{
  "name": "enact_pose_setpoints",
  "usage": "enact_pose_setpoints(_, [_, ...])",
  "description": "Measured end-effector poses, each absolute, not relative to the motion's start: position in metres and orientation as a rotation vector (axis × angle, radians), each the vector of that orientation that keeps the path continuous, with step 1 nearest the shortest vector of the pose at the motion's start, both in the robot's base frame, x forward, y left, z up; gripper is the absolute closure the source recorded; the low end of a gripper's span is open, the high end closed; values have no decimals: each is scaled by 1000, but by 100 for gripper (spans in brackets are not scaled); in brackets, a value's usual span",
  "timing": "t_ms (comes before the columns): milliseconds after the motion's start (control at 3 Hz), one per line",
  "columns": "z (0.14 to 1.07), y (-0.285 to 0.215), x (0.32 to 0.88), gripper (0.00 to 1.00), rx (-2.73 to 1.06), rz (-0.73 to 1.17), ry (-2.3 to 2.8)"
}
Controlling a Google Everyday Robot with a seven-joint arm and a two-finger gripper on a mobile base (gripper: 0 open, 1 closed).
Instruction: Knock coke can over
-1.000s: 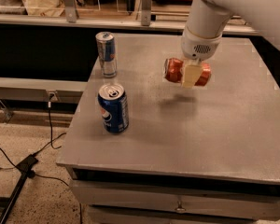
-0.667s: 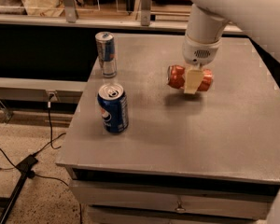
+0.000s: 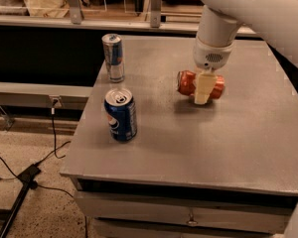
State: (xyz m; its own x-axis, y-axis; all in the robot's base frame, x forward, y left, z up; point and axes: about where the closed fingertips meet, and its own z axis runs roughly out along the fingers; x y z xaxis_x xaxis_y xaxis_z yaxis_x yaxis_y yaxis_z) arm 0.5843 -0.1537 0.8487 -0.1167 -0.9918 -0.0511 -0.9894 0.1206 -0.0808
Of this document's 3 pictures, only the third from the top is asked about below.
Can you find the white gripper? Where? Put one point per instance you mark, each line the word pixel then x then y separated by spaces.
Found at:
pixel 211 58

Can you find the red coke can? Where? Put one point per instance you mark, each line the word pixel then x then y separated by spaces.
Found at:
pixel 185 84

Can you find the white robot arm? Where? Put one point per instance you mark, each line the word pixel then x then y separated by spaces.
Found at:
pixel 274 21

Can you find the blue pepsi can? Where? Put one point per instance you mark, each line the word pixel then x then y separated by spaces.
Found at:
pixel 120 109

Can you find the silver blue red bull can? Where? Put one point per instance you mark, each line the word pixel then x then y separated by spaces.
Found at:
pixel 113 53

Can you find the grey left bench shelf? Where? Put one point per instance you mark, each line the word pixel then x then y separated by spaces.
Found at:
pixel 42 95

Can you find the black metal floor stand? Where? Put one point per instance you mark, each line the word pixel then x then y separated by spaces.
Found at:
pixel 27 178

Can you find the grey metal rail frame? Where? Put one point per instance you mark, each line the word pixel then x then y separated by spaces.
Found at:
pixel 170 16

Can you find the grey drawer with handle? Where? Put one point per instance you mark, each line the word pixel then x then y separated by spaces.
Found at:
pixel 184 212

